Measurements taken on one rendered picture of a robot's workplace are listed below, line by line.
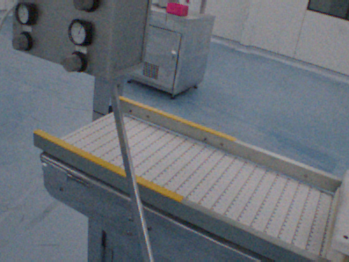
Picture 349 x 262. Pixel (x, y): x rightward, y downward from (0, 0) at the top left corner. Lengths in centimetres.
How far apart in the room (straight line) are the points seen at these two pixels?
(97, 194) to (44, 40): 30
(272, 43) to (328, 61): 89
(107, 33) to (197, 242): 36
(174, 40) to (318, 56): 297
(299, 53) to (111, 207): 516
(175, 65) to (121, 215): 259
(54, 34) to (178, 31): 258
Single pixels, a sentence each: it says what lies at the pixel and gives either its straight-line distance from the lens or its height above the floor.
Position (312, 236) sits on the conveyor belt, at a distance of 67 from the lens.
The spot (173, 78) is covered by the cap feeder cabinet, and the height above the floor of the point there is 21.
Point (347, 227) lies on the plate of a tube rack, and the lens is 61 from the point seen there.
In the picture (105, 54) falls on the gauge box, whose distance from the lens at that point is 53.
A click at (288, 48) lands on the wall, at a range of 572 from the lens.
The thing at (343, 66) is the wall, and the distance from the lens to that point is 561.
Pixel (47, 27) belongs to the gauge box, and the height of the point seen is 111.
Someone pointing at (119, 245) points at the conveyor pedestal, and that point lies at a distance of 83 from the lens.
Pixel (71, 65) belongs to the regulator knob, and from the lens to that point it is 55.
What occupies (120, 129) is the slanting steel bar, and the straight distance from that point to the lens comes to 56.
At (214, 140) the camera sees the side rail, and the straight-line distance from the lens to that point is 83.
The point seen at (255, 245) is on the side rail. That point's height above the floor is 86.
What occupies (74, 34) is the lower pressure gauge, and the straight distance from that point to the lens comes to 55.
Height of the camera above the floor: 124
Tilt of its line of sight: 27 degrees down
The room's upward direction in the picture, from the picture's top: 10 degrees clockwise
